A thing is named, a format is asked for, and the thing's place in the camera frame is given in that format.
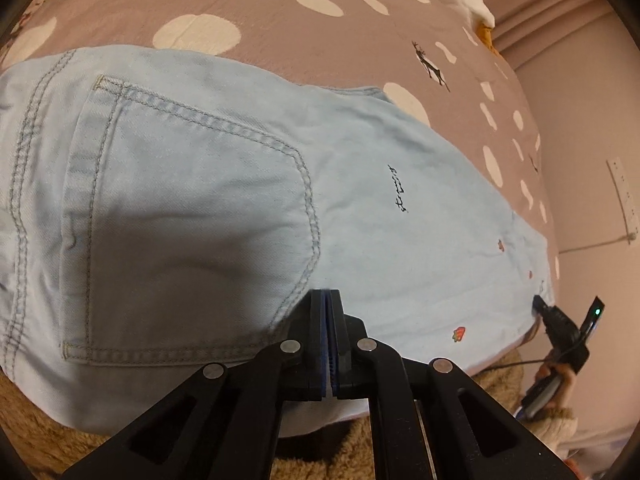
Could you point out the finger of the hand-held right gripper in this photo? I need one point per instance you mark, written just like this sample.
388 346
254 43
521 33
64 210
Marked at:
552 319

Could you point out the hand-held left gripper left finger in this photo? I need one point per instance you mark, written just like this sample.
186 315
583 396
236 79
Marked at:
320 345

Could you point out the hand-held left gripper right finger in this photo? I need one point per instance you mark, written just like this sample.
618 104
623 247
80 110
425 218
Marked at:
334 345

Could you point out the light blue denim pants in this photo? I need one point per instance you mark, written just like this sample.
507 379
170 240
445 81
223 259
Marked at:
200 210

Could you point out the person's right hand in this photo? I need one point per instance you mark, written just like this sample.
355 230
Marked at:
567 385

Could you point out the brown fuzzy blanket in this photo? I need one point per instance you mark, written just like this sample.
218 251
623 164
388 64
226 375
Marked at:
45 425

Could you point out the orange cloth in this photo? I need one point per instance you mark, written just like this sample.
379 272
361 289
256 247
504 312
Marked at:
487 37

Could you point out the pink polka dot bed sheet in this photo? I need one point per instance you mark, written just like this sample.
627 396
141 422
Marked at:
310 45

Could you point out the white wall power strip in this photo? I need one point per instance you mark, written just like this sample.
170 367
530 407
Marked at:
623 195

